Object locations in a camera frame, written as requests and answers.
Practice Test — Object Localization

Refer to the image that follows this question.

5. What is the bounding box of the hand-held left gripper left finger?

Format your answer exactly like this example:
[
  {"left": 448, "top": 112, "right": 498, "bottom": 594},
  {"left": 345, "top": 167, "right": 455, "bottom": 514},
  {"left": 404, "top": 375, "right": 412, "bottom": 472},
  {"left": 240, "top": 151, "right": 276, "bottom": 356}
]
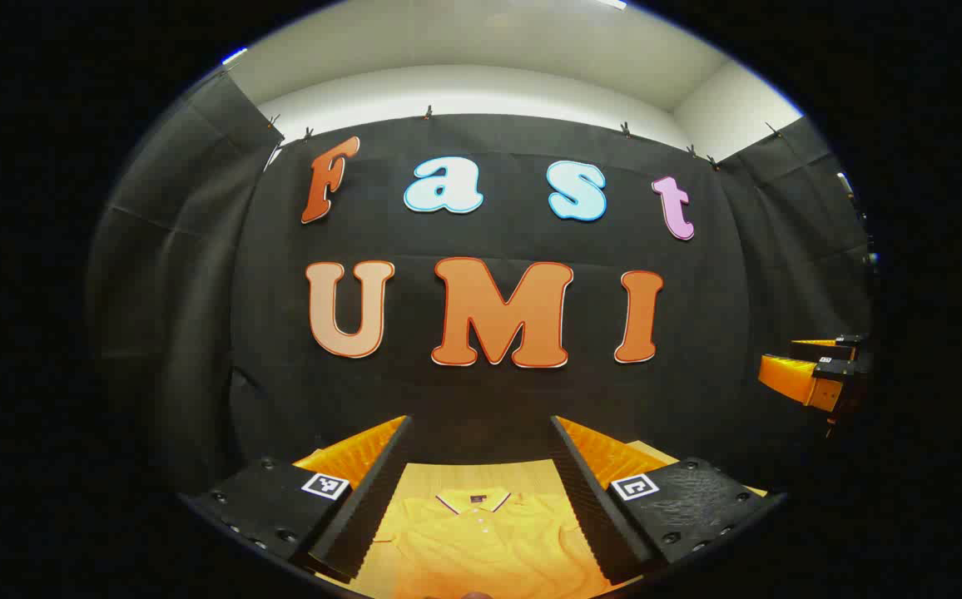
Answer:
[{"left": 181, "top": 414, "right": 414, "bottom": 583}]

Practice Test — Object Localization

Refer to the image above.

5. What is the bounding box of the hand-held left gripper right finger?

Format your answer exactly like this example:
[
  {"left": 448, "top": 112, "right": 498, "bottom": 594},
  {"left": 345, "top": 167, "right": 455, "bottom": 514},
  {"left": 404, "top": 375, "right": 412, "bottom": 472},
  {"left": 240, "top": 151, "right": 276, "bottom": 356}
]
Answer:
[{"left": 549, "top": 414, "right": 786, "bottom": 587}]

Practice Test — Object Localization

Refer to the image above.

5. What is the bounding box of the orange T-shirt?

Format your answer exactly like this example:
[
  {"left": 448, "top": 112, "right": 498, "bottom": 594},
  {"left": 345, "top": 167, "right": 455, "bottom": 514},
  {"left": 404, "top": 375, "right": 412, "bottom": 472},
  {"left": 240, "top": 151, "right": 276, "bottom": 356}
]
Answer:
[{"left": 356, "top": 489, "right": 615, "bottom": 599}]

